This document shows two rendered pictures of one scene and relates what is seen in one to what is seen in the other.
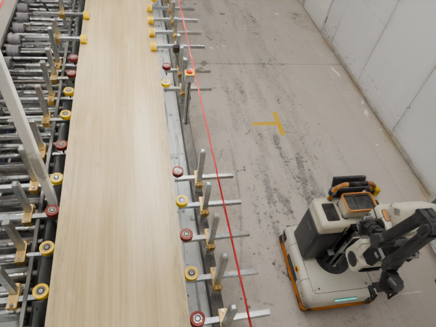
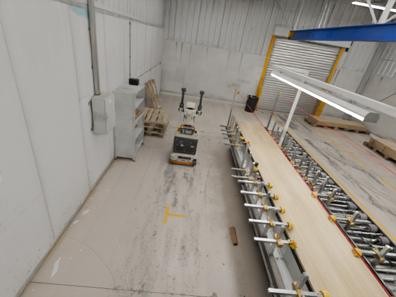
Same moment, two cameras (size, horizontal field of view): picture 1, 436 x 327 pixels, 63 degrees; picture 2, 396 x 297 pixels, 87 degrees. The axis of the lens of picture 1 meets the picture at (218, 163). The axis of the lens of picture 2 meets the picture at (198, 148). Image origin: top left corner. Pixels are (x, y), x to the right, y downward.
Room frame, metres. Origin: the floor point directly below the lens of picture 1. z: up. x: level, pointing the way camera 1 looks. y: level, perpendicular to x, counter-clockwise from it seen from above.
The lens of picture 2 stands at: (5.72, 0.32, 2.68)
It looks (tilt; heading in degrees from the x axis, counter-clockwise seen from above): 28 degrees down; 194
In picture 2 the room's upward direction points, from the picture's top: 10 degrees clockwise
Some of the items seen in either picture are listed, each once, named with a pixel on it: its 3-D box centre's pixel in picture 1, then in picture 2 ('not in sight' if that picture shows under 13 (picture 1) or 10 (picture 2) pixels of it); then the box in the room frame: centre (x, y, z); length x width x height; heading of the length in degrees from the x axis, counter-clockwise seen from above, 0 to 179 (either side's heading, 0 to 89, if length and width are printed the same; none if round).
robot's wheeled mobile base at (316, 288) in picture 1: (326, 263); (184, 153); (1.46, -1.06, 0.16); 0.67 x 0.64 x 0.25; 17
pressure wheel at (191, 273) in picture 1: (191, 276); not in sight; (0.84, 0.03, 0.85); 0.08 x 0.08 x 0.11
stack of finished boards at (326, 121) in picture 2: not in sight; (337, 122); (-5.06, 3.99, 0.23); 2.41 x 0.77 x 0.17; 110
